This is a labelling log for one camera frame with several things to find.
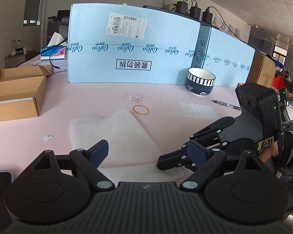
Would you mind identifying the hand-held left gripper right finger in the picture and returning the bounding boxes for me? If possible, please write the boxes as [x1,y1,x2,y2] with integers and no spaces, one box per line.
[179,140,268,192]

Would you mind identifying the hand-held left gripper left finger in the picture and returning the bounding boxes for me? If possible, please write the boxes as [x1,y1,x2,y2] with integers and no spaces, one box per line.
[24,139,115,192]

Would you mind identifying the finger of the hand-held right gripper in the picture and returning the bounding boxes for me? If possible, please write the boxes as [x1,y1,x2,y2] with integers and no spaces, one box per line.
[157,136,229,172]
[189,116,236,141]

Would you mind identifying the translucent plastic shopping bag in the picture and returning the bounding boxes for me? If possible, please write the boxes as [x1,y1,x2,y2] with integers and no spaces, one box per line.
[69,107,186,176]

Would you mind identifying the person's right hand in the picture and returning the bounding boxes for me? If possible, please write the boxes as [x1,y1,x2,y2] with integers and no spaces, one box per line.
[257,143,280,167]

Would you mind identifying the clear sticker sheet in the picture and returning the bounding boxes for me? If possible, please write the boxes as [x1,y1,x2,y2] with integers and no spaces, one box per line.
[179,101,219,119]

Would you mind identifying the grey ballpoint pen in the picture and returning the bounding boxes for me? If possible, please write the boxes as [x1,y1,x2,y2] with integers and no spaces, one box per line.
[212,99,242,110]

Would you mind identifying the dark blue patterned bowl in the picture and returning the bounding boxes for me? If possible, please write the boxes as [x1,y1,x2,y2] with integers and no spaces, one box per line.
[185,77,214,96]

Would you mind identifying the closed brown cardboard box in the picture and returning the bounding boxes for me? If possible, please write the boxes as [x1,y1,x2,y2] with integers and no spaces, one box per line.
[245,51,276,88]

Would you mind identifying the white black-striped bowl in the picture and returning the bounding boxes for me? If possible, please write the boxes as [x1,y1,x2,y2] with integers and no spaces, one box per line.
[188,68,216,86]

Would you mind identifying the tan rubber band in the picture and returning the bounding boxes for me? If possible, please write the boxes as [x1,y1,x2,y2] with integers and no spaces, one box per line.
[133,105,150,115]

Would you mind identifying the light blue carton dark side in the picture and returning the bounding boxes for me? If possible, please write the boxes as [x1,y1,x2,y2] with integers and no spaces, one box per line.
[197,26,255,86]

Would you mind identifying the open brown cardboard box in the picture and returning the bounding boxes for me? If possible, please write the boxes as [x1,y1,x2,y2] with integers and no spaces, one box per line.
[0,65,53,123]

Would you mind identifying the white foam sheet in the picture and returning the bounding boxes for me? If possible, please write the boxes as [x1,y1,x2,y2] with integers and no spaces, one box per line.
[0,97,35,106]

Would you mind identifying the blue flowered tissue box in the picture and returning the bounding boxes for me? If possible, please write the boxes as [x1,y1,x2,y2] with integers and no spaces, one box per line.
[40,32,69,61]

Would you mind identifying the black smartphone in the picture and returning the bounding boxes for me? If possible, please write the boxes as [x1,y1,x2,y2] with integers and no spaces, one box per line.
[0,171,14,234]

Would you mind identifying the light blue carton white label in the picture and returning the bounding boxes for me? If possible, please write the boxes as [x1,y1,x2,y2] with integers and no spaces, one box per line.
[68,4,201,84]

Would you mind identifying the low grey cabinet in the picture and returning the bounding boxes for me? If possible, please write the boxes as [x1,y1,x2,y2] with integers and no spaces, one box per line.
[5,50,41,69]

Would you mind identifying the window with dark blind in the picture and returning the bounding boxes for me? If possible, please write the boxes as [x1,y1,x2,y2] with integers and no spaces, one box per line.
[23,0,43,26]

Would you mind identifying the clear wire bracelet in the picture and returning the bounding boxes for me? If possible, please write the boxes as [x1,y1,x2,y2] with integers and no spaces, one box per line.
[125,93,143,102]

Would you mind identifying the black cable with plug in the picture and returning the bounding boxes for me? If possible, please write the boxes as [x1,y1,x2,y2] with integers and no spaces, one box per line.
[48,43,70,69]

